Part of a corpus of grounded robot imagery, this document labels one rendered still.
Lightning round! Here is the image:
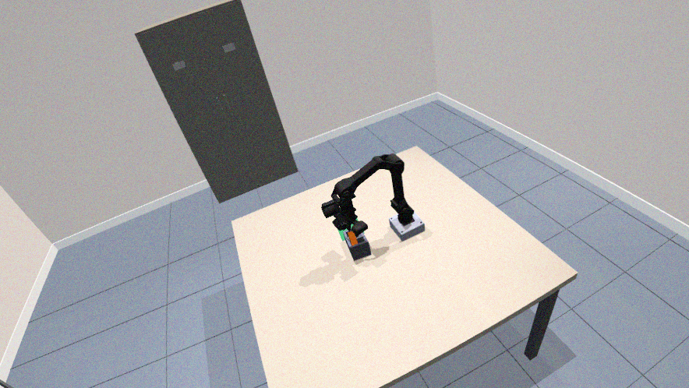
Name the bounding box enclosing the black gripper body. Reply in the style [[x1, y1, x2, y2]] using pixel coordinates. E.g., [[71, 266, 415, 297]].
[[334, 207, 368, 235]]

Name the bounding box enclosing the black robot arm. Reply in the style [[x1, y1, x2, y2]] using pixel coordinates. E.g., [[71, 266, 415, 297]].
[[321, 153, 415, 231]]

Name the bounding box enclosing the orange l-shaped part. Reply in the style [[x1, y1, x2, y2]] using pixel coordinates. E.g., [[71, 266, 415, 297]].
[[348, 231, 358, 246]]

